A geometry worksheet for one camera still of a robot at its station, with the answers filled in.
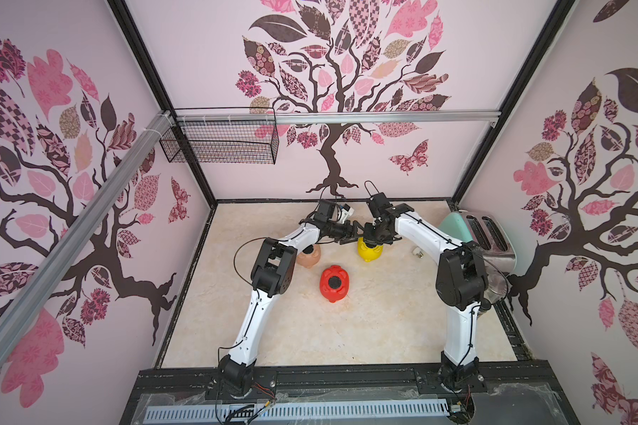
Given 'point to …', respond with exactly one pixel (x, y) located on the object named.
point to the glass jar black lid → (495, 289)
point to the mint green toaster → (487, 231)
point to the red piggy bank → (330, 294)
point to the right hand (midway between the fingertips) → (371, 237)
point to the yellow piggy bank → (367, 253)
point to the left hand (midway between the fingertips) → (364, 238)
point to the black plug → (334, 282)
